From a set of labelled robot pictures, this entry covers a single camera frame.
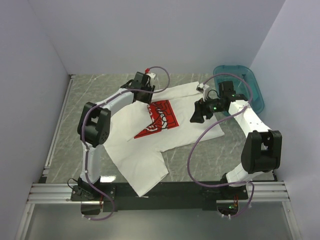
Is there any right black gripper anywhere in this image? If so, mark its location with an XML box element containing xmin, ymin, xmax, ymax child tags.
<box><xmin>189</xmin><ymin>94</ymin><xmax>226</xmax><ymax>124</ymax></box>

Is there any white t-shirt red print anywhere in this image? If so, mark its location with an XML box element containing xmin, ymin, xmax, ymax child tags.
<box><xmin>104</xmin><ymin>82</ymin><xmax>217</xmax><ymax>197</ymax></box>

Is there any teal plastic bin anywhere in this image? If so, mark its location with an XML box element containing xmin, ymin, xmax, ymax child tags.
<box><xmin>213</xmin><ymin>65</ymin><xmax>265</xmax><ymax>114</ymax></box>

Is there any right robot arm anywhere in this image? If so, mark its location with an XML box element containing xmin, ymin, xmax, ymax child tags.
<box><xmin>190</xmin><ymin>81</ymin><xmax>283</xmax><ymax>200</ymax></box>

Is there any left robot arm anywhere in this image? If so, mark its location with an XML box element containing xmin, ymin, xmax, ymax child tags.
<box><xmin>77</xmin><ymin>72</ymin><xmax>156</xmax><ymax>201</ymax></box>

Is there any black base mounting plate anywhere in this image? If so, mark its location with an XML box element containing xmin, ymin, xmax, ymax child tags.
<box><xmin>69</xmin><ymin>180</ymin><xmax>250</xmax><ymax>213</ymax></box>

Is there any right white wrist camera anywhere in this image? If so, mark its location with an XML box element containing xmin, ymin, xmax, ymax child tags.
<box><xmin>196</xmin><ymin>83</ymin><xmax>211</xmax><ymax>101</ymax></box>

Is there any aluminium frame rail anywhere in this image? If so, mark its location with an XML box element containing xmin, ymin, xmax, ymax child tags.
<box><xmin>26</xmin><ymin>181</ymin><xmax>290</xmax><ymax>204</ymax></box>

